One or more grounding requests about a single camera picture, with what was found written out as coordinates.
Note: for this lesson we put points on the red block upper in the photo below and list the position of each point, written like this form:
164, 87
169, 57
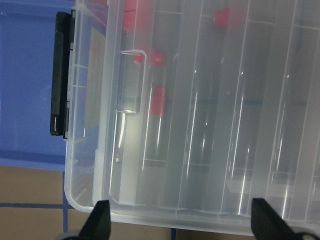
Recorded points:
158, 101

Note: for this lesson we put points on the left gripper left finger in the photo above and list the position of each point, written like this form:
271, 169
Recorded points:
98, 224

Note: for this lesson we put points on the blue plastic tray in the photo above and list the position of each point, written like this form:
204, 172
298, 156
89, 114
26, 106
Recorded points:
27, 32

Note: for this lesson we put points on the clear plastic storage box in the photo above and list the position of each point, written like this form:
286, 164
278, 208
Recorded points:
91, 97

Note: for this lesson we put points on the black box latch handle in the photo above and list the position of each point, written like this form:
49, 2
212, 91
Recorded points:
63, 39

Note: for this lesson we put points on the clear plastic box lid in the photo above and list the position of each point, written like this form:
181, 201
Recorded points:
241, 120

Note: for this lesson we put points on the red block middle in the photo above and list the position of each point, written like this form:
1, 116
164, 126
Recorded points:
157, 58

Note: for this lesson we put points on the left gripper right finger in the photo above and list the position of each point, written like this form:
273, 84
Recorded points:
266, 224

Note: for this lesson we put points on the red block front right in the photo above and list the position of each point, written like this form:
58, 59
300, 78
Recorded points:
129, 16

